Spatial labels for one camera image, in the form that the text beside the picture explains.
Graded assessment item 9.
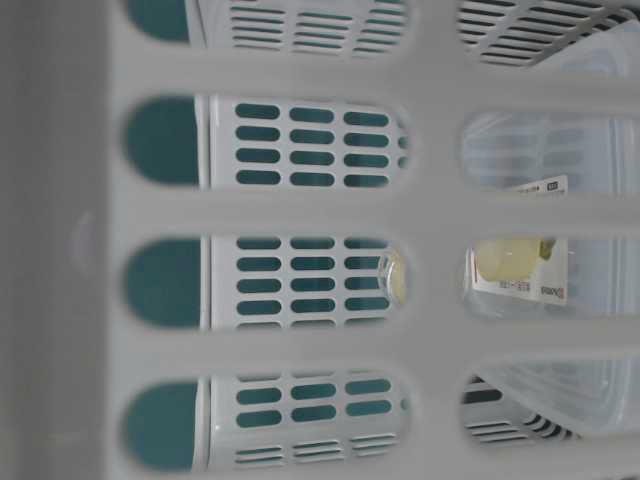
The clear plastic food container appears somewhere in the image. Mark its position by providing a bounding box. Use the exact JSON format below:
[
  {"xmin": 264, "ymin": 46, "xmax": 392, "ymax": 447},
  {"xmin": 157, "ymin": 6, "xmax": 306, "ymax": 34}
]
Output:
[{"xmin": 460, "ymin": 19, "xmax": 639, "ymax": 446}]

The white plastic shopping basket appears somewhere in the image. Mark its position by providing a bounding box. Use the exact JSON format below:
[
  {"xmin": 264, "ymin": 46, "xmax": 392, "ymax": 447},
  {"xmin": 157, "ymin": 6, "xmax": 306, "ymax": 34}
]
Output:
[{"xmin": 1, "ymin": 1, "xmax": 639, "ymax": 479}]

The clear cellophane tape roll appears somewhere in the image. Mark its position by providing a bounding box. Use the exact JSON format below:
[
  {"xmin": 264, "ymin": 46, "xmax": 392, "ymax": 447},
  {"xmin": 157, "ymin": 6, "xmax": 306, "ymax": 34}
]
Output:
[{"xmin": 378, "ymin": 250, "xmax": 409, "ymax": 306}]

